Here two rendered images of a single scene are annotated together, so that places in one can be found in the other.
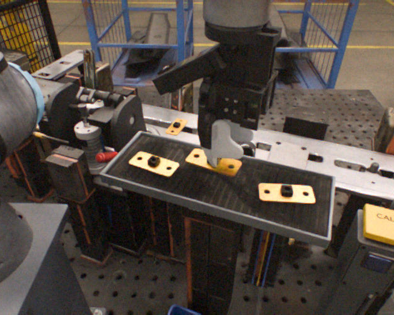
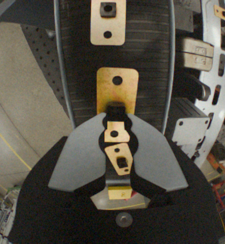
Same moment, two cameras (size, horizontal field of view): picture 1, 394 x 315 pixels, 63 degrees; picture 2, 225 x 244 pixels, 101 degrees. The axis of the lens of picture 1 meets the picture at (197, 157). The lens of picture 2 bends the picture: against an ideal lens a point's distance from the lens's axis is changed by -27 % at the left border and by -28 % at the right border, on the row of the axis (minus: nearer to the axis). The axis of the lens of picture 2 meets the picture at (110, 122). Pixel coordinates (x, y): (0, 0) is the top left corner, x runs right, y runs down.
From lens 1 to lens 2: 0.46 m
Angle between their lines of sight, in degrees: 69
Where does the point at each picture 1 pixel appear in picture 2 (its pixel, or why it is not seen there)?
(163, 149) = (148, 9)
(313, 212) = (110, 174)
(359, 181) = (188, 149)
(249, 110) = not seen: outside the picture
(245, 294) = not seen: hidden behind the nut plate
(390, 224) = (118, 195)
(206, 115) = (29, 221)
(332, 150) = (213, 133)
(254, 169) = not seen: hidden behind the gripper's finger
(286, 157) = (189, 131)
